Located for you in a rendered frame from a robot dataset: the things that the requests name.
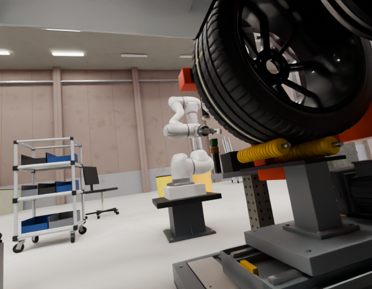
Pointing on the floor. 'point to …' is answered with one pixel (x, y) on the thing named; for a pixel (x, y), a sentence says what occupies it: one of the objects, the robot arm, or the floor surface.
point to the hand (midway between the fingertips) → (218, 131)
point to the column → (258, 202)
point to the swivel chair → (89, 174)
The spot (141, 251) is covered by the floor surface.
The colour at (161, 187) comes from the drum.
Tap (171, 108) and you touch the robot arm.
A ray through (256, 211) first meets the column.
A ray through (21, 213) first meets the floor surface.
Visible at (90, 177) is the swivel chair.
